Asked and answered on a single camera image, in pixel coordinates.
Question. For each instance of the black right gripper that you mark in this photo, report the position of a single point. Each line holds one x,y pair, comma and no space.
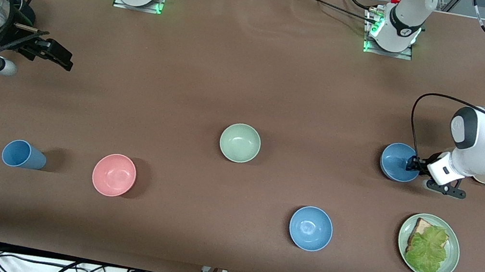
19,40

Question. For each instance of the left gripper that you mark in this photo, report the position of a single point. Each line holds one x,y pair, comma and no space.
419,164

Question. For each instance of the toast bread slice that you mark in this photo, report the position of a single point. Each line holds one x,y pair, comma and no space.
420,227

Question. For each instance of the blue bowl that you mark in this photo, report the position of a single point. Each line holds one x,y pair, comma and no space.
393,161
310,228

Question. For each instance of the blue plastic cup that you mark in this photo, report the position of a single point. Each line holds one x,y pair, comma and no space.
24,155

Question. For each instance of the green bowl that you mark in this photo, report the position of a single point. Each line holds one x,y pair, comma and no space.
240,143

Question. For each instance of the green plate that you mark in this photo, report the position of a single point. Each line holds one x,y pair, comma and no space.
451,264

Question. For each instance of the pink bowl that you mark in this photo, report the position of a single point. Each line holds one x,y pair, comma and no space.
114,175

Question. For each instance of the green lettuce leaf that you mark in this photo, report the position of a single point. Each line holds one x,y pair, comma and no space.
427,250

